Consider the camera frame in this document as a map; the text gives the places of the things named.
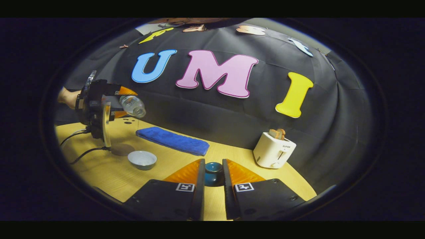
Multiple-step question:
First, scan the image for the grey teacup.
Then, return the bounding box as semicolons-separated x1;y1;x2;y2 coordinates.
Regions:
128;150;157;170

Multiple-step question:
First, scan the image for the white toaster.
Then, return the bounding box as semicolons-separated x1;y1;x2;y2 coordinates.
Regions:
253;132;297;169

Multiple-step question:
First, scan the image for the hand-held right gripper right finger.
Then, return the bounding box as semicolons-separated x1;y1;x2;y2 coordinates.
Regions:
222;159;306;221

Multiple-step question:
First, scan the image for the toast slice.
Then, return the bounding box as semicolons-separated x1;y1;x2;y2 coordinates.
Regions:
268;128;286;140

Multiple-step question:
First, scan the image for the blue towel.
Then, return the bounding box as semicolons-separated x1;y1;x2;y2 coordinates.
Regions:
135;126;210;156

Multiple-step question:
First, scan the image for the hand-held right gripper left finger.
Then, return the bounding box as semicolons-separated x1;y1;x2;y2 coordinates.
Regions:
123;159;206;221

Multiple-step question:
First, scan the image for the black backdrop cloth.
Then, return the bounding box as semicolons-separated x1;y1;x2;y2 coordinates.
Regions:
55;20;374;196

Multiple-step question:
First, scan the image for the clear plastic water bottle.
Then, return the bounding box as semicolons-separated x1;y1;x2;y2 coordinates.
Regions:
120;95;146;118

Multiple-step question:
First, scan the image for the black cable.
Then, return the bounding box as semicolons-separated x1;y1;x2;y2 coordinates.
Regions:
59;128;92;147
68;146;112;165

